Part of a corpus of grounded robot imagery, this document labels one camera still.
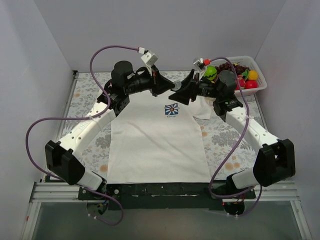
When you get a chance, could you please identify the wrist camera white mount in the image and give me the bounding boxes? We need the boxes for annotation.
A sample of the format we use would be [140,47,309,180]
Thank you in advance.
[137,47,159,76]
[193,58,211,80]

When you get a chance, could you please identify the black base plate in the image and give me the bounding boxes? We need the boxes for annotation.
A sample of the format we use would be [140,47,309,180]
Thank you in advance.
[77,179,257,211]

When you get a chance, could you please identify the white plastic fruit basket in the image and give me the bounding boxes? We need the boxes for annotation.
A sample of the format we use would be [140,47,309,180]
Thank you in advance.
[224,55,268,97]

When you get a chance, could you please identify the dark red toy grapes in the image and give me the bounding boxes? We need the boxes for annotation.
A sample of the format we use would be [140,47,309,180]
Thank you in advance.
[214,62,251,75]

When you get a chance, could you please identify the small round brooch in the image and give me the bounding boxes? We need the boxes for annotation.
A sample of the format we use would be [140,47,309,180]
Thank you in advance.
[171,80,182,92]

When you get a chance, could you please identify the pink toy dragon fruit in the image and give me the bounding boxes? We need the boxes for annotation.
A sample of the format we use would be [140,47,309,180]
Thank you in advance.
[235,75,246,91]

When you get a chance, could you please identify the purple cable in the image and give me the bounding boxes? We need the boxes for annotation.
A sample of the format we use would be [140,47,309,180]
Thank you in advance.
[207,57,263,217]
[25,44,146,226]

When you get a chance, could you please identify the green toy watermelon ball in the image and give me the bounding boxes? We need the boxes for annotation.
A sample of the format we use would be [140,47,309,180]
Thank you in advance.
[204,65,218,83]

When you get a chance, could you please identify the aluminium frame rail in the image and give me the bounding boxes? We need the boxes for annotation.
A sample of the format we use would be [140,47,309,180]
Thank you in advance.
[29,181,83,203]

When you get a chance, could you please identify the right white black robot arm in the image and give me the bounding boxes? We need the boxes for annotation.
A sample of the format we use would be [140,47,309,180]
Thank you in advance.
[169,70,296,199]

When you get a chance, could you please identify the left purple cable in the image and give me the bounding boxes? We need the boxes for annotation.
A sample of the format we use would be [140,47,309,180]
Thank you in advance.
[25,44,146,226]

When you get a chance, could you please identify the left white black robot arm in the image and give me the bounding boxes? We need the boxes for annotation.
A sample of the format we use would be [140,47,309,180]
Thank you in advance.
[45,60,175,200]

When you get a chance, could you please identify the yellow orange toy fruit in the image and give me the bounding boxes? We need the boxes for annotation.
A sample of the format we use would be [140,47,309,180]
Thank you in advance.
[248,70,259,81]

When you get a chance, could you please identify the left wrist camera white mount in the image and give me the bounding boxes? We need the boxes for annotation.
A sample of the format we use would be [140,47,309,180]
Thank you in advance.
[137,47,159,76]

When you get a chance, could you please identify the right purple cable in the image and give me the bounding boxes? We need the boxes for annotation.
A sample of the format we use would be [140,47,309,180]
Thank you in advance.
[207,57,263,217]

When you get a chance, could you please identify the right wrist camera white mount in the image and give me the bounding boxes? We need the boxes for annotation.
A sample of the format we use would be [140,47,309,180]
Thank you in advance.
[193,58,211,80]

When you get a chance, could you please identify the white t-shirt with daisy print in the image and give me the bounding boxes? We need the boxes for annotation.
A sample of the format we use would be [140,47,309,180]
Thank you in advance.
[107,91,212,184]

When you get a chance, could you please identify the red toy apple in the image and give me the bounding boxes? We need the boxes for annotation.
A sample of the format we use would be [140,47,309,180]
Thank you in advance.
[244,80,258,90]

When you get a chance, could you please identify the floral patterned table mat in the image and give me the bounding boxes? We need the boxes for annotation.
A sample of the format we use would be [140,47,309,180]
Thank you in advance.
[49,70,280,181]

